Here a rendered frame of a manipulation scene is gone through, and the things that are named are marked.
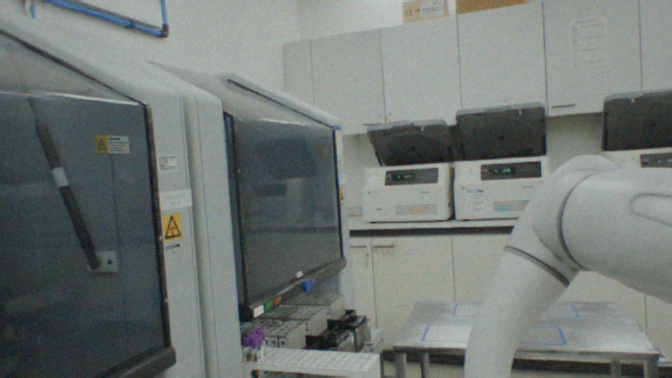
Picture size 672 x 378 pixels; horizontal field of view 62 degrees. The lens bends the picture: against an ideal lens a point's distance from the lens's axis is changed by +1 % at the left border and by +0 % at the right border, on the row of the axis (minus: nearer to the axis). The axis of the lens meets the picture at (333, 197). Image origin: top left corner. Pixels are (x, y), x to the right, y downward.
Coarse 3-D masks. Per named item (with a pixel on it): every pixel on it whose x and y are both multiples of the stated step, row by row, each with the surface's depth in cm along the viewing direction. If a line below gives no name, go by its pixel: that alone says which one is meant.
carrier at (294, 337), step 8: (288, 328) 140; (296, 328) 140; (304, 328) 144; (280, 336) 135; (288, 336) 135; (296, 336) 140; (304, 336) 144; (280, 344) 135; (288, 344) 135; (296, 344) 139; (304, 344) 144
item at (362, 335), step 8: (352, 320) 166; (360, 320) 166; (368, 320) 170; (344, 328) 162; (352, 328) 161; (360, 328) 163; (368, 328) 170; (360, 336) 163; (368, 336) 170; (360, 344) 162; (368, 344) 165; (376, 344) 163
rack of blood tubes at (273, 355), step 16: (272, 352) 127; (288, 352) 126; (304, 352) 126; (320, 352) 125; (336, 352) 124; (256, 368) 121; (272, 368) 119; (288, 368) 118; (304, 368) 116; (320, 368) 115; (336, 368) 114; (352, 368) 115; (368, 368) 113
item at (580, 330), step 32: (416, 320) 161; (448, 320) 158; (544, 320) 152; (576, 320) 150; (608, 320) 148; (416, 352) 139; (448, 352) 136; (544, 352) 130; (576, 352) 128; (608, 352) 126; (640, 352) 124
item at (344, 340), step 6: (342, 330) 157; (348, 330) 156; (330, 336) 156; (336, 336) 152; (342, 336) 151; (348, 336) 155; (330, 342) 147; (336, 342) 147; (342, 342) 150; (348, 342) 153; (336, 348) 145; (342, 348) 148; (348, 348) 153; (354, 348) 157
